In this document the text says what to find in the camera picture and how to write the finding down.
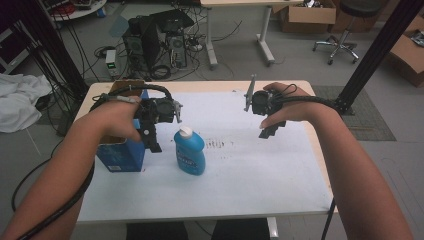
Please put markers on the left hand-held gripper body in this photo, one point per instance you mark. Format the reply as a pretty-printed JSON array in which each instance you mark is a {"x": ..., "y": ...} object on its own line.
[{"x": 159, "y": 111}]

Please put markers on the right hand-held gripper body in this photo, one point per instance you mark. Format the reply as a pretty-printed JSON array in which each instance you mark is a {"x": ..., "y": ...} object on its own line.
[{"x": 263, "y": 102}]

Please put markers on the blue cardboard box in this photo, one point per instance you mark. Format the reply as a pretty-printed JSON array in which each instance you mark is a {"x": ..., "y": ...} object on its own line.
[{"x": 121, "y": 156}]

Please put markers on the blue bottle with white cap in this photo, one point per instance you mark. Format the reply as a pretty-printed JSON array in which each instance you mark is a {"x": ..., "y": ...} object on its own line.
[{"x": 190, "y": 153}]

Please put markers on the person's right hand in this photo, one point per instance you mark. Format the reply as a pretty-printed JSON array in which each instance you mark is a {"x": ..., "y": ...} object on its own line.
[{"x": 296, "y": 106}]

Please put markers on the person's left hand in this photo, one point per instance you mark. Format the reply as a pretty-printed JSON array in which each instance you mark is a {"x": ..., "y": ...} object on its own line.
[{"x": 116, "y": 116}]

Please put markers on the white table cover sheet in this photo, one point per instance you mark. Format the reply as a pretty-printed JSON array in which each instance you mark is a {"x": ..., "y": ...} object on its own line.
[{"x": 240, "y": 180}]

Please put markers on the small grey computer tower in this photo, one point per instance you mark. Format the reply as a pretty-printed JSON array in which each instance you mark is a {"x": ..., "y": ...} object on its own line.
[{"x": 177, "y": 50}]

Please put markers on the white desk with legs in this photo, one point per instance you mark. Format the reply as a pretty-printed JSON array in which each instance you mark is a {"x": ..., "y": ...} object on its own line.
[{"x": 266, "y": 36}]

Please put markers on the black computer tower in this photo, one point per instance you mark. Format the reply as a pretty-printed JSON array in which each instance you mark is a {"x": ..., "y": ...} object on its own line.
[{"x": 141, "y": 46}]

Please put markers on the white power supply unit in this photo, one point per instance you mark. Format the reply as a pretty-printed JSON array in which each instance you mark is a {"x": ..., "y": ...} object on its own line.
[{"x": 111, "y": 63}]

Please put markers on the grey floor mat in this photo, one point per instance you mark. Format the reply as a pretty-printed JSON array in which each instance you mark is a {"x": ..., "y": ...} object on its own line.
[{"x": 366, "y": 116}]

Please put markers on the open cardboard box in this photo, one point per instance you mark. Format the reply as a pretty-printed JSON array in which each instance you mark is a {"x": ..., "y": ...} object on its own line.
[{"x": 311, "y": 16}]

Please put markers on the black office chair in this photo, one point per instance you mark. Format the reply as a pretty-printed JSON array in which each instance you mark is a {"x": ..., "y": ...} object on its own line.
[{"x": 346, "y": 36}]

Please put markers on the round white table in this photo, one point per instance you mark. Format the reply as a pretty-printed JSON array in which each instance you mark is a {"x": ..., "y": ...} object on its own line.
[{"x": 80, "y": 10}]

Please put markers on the white cloth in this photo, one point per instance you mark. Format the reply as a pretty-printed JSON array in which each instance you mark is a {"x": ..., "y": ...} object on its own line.
[{"x": 20, "y": 100}]

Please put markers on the large cardboard box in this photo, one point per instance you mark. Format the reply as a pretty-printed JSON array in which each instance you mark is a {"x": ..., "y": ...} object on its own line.
[{"x": 408, "y": 56}]

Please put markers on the black aluminium frame post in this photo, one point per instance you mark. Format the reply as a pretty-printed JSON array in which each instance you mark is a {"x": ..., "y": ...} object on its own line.
[{"x": 373, "y": 53}]

